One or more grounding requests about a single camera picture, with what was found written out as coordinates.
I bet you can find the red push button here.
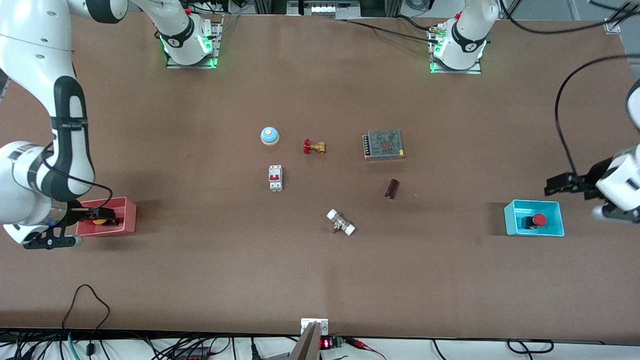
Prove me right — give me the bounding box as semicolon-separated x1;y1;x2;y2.
521;212;548;231

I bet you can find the pink plastic box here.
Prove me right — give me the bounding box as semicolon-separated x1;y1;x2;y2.
75;196;137;237

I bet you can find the cyan plastic box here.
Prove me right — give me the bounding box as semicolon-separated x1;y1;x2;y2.
503;199;566;237

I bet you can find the black power strip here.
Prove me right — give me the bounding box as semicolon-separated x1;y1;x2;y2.
172;345;211;360

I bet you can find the metal mesh power supply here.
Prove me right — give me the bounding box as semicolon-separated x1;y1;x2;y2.
362;129;405;161

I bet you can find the white metal pipe fitting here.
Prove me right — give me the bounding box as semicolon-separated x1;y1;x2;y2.
326;208;357;236

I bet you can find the red alligator clip lead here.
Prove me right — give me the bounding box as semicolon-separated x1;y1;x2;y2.
345;337;386;360

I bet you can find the grey control unit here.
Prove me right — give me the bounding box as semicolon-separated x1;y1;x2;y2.
286;0;362;20

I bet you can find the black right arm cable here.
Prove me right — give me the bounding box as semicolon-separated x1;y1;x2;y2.
40;145;114;213

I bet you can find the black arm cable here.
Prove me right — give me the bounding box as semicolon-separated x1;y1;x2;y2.
40;145;114;213
492;0;640;177

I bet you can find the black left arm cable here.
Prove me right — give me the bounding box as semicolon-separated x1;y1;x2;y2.
492;0;640;177

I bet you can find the black looped table cable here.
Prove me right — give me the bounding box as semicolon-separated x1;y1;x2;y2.
61;284;111;355

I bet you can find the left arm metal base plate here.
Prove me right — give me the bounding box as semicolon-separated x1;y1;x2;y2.
427;25;483;75

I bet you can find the aluminium frame profile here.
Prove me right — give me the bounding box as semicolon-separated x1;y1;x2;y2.
603;0;640;34

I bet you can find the black coiled floor cable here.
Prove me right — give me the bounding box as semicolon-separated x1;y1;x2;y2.
506;339;555;355

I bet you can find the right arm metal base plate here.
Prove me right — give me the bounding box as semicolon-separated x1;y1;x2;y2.
165;14;223;69

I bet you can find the silver metal bracket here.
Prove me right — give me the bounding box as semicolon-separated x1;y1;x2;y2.
300;318;329;337

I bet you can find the black cable to base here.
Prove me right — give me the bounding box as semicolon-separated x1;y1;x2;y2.
334;15;441;45

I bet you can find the grey camera pole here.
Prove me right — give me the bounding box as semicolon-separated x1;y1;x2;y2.
289;321;322;360

